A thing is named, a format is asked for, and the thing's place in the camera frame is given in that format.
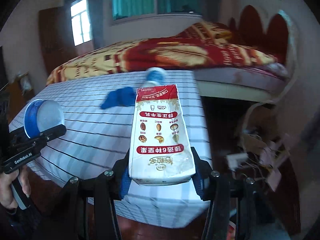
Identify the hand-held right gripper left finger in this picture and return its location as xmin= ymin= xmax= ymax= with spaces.
xmin=34 ymin=152 xmax=134 ymax=240

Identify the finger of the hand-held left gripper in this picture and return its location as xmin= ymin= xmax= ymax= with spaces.
xmin=11 ymin=124 xmax=67 ymax=153
xmin=9 ymin=127 xmax=27 ymax=141

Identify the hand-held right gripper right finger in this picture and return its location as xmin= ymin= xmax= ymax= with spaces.
xmin=190 ymin=146 xmax=273 ymax=240

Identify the blue white plastic cup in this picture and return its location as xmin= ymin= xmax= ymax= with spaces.
xmin=144 ymin=67 xmax=166 ymax=88
xmin=24 ymin=99 xmax=65 ymax=139

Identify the white red milk carton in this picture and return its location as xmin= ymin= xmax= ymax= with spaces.
xmin=128 ymin=84 xmax=196 ymax=187

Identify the person's left hand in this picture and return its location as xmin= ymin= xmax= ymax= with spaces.
xmin=0 ymin=172 xmax=31 ymax=210

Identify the white router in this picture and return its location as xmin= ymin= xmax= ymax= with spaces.
xmin=226 ymin=153 xmax=249 ymax=171

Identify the blue crumpled cloth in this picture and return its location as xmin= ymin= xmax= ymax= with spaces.
xmin=100 ymin=87 xmax=137 ymax=110

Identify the brown wooden door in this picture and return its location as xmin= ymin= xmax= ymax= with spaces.
xmin=39 ymin=5 xmax=73 ymax=61

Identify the bed with purple mattress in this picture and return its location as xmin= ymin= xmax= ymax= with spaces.
xmin=194 ymin=62 xmax=292 ymax=98

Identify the small bright window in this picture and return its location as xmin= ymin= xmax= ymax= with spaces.
xmin=70 ymin=0 xmax=92 ymax=45

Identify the bed with red blanket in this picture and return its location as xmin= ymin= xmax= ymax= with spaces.
xmin=46 ymin=22 xmax=278 ymax=86

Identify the red white heart headboard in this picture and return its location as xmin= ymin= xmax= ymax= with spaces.
xmin=229 ymin=4 xmax=298 ymax=103

